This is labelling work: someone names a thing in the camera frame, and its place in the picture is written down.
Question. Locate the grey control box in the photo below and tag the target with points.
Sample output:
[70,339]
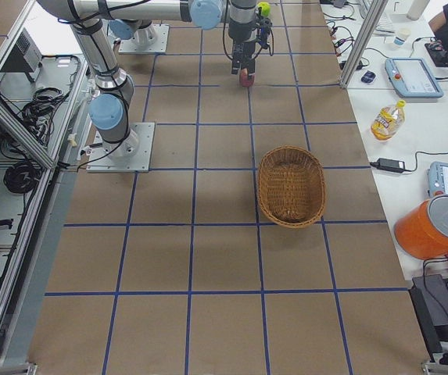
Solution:
[25,57]

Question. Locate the green apple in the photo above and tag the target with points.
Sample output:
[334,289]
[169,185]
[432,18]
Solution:
[264,8]

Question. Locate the orange bucket with lid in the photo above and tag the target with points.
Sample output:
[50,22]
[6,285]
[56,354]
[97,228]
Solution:
[423,232]

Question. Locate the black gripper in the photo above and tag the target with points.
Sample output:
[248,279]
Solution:
[242,45]

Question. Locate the red apple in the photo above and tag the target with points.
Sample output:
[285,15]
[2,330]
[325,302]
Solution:
[246,79]

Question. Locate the blue teach pendant far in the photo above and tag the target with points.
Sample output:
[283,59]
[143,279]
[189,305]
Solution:
[412,78]

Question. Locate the black power adapter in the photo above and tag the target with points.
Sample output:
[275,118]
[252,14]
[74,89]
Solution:
[389,165]

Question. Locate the orange juice bottle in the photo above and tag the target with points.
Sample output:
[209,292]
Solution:
[388,121]

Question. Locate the white paper cup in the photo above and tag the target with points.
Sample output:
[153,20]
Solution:
[400,37]

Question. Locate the oval wicker basket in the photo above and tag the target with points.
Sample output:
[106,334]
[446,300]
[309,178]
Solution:
[291,187]

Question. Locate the aluminium frame post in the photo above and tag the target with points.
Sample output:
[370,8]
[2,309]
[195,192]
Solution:
[364,35]

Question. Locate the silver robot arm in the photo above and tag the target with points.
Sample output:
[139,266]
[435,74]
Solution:
[109,112]
[130,31]

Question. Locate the white bottle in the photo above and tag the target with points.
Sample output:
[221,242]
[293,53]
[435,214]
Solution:
[417,7]

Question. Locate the black device on desk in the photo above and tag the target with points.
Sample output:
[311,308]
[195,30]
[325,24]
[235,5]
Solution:
[429,296]

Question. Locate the aluminium frame rail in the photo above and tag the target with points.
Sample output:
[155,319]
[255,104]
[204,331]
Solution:
[11,123]

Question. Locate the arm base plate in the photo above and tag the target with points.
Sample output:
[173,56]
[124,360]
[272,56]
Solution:
[133,155]
[150,40]

